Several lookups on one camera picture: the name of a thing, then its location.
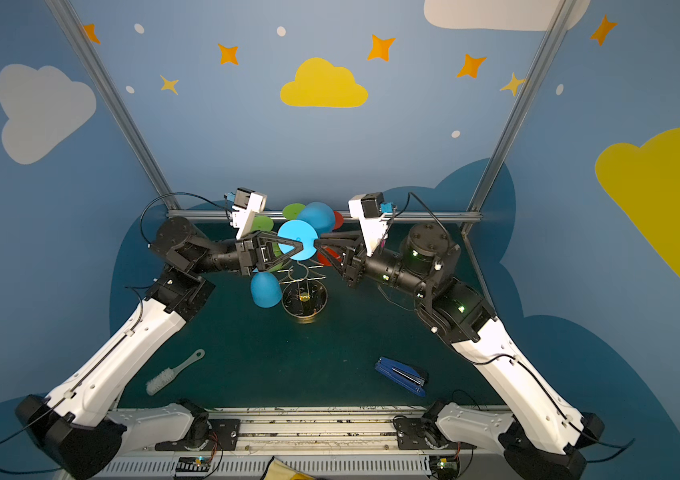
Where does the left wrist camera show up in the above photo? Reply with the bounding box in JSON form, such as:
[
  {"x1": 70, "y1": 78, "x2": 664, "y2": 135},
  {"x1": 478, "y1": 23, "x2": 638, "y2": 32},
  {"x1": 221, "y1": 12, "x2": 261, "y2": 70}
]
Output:
[{"x1": 225, "y1": 188, "x2": 267, "y2": 240}]

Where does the blue stapler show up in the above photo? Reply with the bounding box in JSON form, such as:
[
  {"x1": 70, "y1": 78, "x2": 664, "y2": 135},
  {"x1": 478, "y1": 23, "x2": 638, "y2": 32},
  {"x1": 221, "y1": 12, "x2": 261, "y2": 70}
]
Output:
[{"x1": 375, "y1": 357, "x2": 429, "y2": 397}]

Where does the blue wine glass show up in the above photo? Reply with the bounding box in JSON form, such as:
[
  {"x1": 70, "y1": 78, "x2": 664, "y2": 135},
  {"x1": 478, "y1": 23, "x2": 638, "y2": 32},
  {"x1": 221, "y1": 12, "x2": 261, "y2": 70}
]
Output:
[
  {"x1": 250, "y1": 272, "x2": 282, "y2": 308},
  {"x1": 278, "y1": 202, "x2": 330, "y2": 261}
]

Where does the red wine glass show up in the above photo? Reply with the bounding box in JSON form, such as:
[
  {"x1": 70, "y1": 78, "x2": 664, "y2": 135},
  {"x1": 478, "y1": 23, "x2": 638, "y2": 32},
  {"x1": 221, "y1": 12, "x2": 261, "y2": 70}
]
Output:
[{"x1": 313, "y1": 204, "x2": 343, "y2": 267}]

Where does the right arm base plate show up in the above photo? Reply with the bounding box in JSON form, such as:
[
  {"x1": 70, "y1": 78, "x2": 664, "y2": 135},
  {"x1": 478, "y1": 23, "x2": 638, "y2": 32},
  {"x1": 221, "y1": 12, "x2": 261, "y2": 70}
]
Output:
[{"x1": 392, "y1": 415, "x2": 445, "y2": 450}]

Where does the green wine glass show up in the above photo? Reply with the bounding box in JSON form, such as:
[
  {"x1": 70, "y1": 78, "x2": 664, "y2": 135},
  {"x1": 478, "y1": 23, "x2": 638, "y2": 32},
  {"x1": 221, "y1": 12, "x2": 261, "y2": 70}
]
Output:
[
  {"x1": 282, "y1": 203, "x2": 306, "y2": 221},
  {"x1": 251, "y1": 215, "x2": 275, "y2": 232}
]

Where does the blue wine glass left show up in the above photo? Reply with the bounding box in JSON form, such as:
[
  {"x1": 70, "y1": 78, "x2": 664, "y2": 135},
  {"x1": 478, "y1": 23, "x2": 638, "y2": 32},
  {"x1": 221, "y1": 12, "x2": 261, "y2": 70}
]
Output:
[{"x1": 250, "y1": 272, "x2": 282, "y2": 308}]

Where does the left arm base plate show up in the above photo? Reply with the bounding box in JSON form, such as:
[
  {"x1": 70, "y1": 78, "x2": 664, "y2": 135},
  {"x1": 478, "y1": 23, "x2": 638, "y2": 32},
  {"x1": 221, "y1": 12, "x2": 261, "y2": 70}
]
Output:
[{"x1": 155, "y1": 419, "x2": 241, "y2": 452}]

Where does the green wine glass left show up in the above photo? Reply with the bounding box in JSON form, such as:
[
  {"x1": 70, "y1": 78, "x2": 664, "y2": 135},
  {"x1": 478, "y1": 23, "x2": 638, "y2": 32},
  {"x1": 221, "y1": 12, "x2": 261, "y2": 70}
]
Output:
[{"x1": 251, "y1": 215, "x2": 275, "y2": 232}]

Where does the aluminium front rail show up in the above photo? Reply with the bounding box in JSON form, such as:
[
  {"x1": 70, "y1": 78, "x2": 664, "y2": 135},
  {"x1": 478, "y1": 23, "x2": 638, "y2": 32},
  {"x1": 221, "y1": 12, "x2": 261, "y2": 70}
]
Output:
[{"x1": 54, "y1": 406, "x2": 557, "y2": 480}]

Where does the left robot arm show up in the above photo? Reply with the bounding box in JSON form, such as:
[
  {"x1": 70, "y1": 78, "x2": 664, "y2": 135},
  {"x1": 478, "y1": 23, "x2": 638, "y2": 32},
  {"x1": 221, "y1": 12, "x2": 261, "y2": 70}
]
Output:
[{"x1": 16, "y1": 217, "x2": 314, "y2": 479}]

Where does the white scrub brush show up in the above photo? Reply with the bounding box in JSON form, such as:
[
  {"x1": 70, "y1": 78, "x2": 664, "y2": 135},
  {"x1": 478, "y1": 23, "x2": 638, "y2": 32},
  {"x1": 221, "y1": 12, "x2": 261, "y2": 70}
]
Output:
[{"x1": 146, "y1": 349, "x2": 206, "y2": 396}]

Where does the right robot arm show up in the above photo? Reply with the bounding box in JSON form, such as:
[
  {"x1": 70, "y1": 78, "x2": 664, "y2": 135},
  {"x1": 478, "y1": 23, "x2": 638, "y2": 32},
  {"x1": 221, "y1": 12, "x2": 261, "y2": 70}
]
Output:
[{"x1": 314, "y1": 222, "x2": 604, "y2": 479}]

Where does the green wine glass back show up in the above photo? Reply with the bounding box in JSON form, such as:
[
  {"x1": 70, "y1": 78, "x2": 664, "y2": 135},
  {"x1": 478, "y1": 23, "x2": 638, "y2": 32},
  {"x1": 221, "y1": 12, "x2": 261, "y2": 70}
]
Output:
[{"x1": 282, "y1": 203, "x2": 306, "y2": 221}]

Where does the blue wine glass front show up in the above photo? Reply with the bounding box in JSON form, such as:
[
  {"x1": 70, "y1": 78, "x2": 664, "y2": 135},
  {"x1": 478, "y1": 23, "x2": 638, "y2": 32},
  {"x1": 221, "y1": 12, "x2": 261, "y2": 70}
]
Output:
[{"x1": 278, "y1": 202, "x2": 330, "y2": 261}]

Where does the gold wire glass rack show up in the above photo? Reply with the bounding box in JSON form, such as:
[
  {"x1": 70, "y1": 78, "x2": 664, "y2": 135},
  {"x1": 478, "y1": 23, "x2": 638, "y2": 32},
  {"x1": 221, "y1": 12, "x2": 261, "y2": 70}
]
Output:
[{"x1": 273, "y1": 260, "x2": 329, "y2": 324}]

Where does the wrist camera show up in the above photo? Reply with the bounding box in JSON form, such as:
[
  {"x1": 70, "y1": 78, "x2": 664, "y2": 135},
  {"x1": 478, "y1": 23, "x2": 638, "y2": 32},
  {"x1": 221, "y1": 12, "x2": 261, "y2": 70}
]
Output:
[
  {"x1": 348, "y1": 192, "x2": 394, "y2": 257},
  {"x1": 225, "y1": 188, "x2": 267, "y2": 240}
]

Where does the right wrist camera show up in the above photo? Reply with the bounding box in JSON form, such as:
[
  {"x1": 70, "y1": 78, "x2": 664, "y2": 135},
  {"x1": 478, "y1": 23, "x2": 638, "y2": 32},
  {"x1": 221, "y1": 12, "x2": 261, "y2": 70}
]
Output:
[{"x1": 348, "y1": 192, "x2": 394, "y2": 257}]

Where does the yellow object at bottom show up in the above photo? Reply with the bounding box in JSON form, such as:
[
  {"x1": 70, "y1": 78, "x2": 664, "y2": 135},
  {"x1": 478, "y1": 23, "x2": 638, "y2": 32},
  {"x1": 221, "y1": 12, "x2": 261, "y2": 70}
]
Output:
[{"x1": 261, "y1": 457, "x2": 315, "y2": 480}]

